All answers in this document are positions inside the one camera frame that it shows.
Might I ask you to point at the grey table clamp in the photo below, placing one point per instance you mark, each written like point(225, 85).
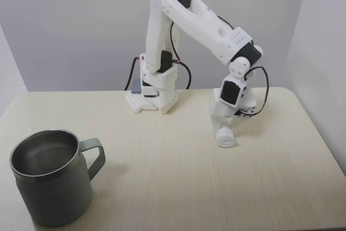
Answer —
point(136, 86)

